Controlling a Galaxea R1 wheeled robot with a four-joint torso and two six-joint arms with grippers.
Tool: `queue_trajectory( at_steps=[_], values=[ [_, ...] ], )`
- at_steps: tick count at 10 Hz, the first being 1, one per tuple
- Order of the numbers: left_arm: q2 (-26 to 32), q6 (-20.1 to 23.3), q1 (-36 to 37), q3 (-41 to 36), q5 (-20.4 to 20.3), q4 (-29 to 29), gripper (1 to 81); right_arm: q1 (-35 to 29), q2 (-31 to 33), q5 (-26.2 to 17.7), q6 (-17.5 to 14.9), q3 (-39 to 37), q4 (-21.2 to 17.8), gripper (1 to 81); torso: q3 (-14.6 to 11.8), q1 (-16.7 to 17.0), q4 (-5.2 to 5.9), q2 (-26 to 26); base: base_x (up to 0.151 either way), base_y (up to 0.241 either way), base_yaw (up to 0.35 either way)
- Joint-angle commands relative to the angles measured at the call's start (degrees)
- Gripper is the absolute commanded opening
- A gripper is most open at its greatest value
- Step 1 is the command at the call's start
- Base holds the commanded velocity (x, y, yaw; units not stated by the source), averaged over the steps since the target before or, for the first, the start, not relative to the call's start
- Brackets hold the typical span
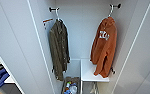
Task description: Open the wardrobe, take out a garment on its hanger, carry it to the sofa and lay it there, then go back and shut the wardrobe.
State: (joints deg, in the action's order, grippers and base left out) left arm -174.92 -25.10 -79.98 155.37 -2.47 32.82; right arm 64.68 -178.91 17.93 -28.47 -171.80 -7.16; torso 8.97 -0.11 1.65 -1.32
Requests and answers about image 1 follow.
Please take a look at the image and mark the orange white warning label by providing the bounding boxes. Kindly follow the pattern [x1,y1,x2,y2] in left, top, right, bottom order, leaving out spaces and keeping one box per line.
[41,18,55,30]

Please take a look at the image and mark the white wardrobe door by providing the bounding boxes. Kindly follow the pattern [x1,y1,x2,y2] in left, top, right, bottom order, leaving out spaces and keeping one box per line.
[0,0,56,94]
[111,0,150,94]

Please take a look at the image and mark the dark storage bin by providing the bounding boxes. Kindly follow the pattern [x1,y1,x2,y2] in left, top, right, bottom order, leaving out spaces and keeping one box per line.
[60,76,81,94]

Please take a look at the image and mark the pale plastic bottle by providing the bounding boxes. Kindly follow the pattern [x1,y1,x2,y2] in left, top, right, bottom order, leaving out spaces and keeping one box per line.
[69,83,79,94]

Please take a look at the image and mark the small dark door hinge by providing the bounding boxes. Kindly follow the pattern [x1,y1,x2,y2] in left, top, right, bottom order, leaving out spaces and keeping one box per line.
[110,67,117,75]
[50,67,56,75]

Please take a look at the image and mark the dark grey hanging garment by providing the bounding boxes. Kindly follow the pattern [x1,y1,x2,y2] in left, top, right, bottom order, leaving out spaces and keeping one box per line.
[48,18,72,82]

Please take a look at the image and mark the white wardrobe carcass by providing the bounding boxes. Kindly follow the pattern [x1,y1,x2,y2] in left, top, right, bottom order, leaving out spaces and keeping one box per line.
[26,0,149,94]

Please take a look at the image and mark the orange hooded sweatshirt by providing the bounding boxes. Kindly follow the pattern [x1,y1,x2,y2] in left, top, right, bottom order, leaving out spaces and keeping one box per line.
[90,16,118,79]

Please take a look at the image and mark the black hanger rail bracket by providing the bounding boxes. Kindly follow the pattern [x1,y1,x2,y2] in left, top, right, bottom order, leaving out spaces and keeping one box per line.
[48,6,61,13]
[109,3,122,9]

